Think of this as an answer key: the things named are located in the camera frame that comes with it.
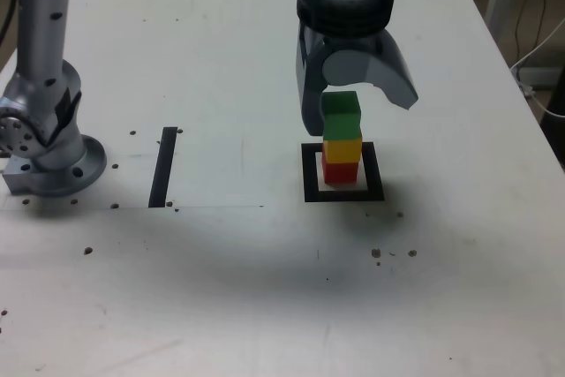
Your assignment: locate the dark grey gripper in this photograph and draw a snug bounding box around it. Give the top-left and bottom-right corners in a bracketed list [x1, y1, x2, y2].
[294, 22, 419, 137]

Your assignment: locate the green cube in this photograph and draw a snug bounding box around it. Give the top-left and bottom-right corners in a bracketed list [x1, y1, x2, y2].
[319, 90, 364, 143]

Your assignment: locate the beige box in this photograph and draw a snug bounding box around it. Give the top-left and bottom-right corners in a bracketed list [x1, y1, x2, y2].
[516, 65, 565, 90]

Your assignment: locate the yellow cube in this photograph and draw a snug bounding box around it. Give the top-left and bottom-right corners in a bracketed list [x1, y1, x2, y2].
[322, 138, 364, 164]

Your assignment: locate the white cable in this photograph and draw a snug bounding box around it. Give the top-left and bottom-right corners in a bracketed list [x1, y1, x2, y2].
[510, 18, 565, 118]

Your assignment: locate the black tape strip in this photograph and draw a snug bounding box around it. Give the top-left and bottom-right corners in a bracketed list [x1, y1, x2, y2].
[147, 126, 178, 209]

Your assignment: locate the black tape square outline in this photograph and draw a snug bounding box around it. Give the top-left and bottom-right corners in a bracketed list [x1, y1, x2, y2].
[301, 141, 386, 203]

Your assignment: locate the red cube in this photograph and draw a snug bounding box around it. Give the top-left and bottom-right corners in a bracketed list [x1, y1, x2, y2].
[323, 159, 359, 185]

